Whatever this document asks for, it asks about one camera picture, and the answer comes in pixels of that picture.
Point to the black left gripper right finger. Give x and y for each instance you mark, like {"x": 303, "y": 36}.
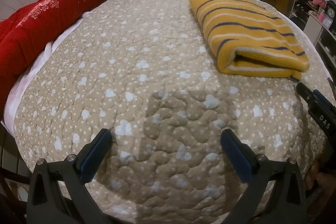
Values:
{"x": 275, "y": 192}

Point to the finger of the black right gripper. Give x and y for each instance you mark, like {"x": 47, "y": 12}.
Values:
{"x": 306, "y": 94}
{"x": 332, "y": 85}

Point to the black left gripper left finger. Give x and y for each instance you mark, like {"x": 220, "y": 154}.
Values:
{"x": 57, "y": 191}

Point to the yellow striped knit sweater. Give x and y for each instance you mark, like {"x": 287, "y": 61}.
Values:
{"x": 248, "y": 40}

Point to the white shelf unit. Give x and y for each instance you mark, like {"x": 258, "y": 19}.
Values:
{"x": 318, "y": 27}

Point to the small alarm clock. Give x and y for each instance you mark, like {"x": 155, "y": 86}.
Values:
{"x": 330, "y": 12}

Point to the beige dotted quilt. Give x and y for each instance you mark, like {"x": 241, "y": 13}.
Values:
{"x": 143, "y": 70}

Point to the red snowflake blanket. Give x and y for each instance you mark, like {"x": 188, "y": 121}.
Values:
{"x": 26, "y": 32}

